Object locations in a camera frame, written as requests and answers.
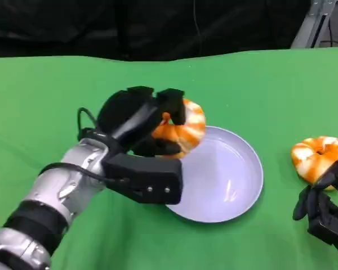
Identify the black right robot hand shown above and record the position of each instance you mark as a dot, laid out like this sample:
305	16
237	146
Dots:
324	219

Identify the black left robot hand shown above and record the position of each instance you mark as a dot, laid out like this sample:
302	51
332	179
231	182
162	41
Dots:
124	115

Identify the orange white toy bread roll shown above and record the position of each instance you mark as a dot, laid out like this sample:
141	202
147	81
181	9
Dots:
191	126
310	160

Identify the black backdrop curtain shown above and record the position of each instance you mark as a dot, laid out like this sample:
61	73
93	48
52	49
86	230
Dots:
73	28

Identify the lilac plate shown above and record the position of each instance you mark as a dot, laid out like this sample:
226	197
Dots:
214	174

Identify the green table cloth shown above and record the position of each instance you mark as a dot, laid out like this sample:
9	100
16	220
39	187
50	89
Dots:
242	84

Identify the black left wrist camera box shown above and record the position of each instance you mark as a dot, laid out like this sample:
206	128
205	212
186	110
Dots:
146	177

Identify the silver metal frame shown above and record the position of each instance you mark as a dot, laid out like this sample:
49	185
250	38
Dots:
307	28

